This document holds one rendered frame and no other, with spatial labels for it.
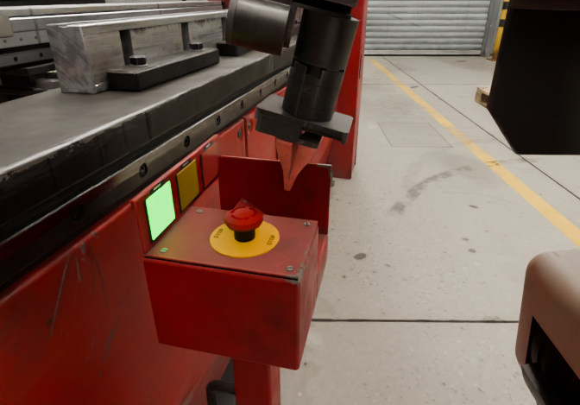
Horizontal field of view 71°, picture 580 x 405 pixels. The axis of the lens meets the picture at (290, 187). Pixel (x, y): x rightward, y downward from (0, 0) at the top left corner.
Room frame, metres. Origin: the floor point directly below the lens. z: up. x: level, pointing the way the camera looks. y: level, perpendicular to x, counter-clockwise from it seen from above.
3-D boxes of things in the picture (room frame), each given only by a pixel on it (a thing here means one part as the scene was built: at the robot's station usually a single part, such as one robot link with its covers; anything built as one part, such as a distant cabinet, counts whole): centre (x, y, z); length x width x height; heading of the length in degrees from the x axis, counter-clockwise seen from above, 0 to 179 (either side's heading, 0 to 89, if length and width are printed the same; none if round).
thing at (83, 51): (1.41, 0.10, 0.92); 1.67 x 0.06 x 0.10; 165
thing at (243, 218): (0.36, 0.05, 0.79); 0.04 x 0.04 x 0.04
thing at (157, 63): (0.76, 0.22, 0.89); 0.30 x 0.05 x 0.03; 165
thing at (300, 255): (0.40, 0.05, 0.75); 0.20 x 0.16 x 0.18; 167
